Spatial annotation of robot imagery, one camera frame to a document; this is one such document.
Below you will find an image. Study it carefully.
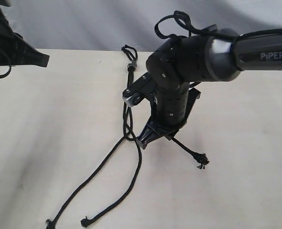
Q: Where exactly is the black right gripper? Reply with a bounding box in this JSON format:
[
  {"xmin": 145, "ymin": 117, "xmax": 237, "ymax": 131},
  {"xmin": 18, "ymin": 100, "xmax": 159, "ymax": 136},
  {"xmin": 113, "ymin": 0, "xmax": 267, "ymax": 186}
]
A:
[{"xmin": 136, "ymin": 83, "xmax": 200, "ymax": 149}]

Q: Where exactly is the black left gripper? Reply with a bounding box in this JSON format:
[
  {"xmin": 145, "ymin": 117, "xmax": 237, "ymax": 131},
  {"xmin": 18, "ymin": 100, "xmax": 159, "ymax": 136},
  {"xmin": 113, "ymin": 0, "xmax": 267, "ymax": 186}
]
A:
[{"xmin": 0, "ymin": 0, "xmax": 50, "ymax": 68}]

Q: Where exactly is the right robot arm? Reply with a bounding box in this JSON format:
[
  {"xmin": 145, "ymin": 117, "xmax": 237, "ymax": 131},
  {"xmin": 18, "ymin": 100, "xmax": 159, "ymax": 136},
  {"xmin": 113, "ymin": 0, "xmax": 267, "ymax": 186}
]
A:
[{"xmin": 129, "ymin": 26, "xmax": 282, "ymax": 148}]

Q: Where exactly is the grey backdrop cloth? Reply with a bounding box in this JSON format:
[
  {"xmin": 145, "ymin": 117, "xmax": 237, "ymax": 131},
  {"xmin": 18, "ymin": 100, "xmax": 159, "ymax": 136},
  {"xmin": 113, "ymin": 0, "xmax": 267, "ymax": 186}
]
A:
[{"xmin": 3, "ymin": 0, "xmax": 282, "ymax": 51}]

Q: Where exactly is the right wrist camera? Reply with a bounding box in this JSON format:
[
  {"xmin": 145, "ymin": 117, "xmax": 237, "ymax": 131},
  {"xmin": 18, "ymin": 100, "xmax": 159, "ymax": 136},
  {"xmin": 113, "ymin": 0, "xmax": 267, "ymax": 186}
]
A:
[{"xmin": 122, "ymin": 73, "xmax": 156, "ymax": 107}]

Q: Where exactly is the clear tape piece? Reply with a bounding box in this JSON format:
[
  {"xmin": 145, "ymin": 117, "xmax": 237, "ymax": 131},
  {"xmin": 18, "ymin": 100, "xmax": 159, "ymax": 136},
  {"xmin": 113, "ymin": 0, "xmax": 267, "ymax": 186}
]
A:
[{"xmin": 127, "ymin": 62, "xmax": 138, "ymax": 72}]

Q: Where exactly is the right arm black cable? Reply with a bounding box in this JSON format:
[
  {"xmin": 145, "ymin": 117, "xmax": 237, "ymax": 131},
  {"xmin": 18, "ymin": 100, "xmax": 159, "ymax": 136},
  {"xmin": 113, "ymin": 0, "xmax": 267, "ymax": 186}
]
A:
[{"xmin": 154, "ymin": 10, "xmax": 282, "ymax": 41}]

